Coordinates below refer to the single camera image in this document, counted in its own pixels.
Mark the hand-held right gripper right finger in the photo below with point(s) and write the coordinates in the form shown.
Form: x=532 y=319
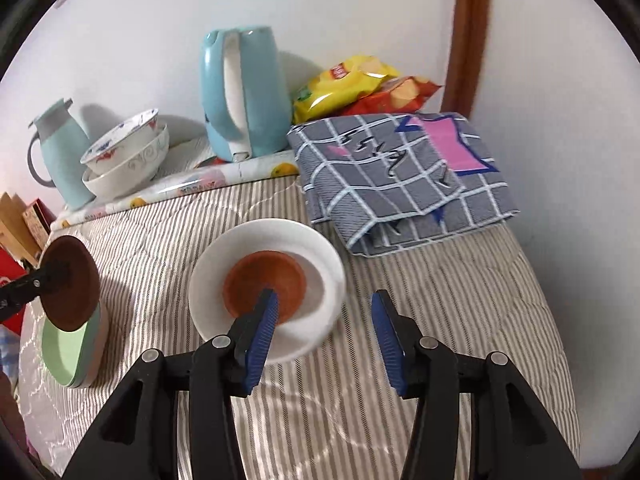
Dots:
x=387 y=340

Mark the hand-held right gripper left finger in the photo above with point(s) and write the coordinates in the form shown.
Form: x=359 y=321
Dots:
x=260 y=340

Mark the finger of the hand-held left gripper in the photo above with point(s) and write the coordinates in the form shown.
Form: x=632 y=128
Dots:
x=40 y=280

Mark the small brown bowl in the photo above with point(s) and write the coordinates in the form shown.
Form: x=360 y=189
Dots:
x=75 y=290
x=270 y=272

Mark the large plain white bowl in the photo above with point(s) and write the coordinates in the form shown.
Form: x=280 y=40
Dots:
x=320 y=300

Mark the green plate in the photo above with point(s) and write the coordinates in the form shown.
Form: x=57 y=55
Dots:
x=62 y=355

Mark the stacked patterned white bowls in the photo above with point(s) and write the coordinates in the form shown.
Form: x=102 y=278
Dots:
x=135 y=170

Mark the patterned cardboard box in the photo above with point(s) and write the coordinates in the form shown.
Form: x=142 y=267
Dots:
x=37 y=220

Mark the light blue checked cloth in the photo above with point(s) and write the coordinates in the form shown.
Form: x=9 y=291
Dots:
x=7 y=350

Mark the striped quilted tablecloth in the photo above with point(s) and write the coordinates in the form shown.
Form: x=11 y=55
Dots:
x=475 y=310

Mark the light blue thermos jug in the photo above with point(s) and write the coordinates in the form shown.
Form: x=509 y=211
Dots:
x=62 y=160

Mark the grey checked folded cloth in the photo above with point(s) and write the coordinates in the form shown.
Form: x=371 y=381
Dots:
x=380 y=185

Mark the blue floral patterned bowl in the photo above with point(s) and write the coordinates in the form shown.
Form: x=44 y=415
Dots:
x=115 y=140

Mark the floral plastic table cover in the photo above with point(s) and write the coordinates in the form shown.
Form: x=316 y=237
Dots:
x=200 y=180

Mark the white paper towel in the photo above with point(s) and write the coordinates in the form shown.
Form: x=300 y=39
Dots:
x=187 y=152

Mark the red chip bag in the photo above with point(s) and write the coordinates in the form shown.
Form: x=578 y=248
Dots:
x=400 y=95

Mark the light blue electric kettle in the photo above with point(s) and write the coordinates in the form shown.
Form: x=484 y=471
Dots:
x=260 y=90

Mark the yellow chip bag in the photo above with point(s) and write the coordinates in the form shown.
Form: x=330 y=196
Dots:
x=340 y=90

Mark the brown wooden door frame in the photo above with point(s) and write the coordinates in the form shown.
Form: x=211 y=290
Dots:
x=467 y=35

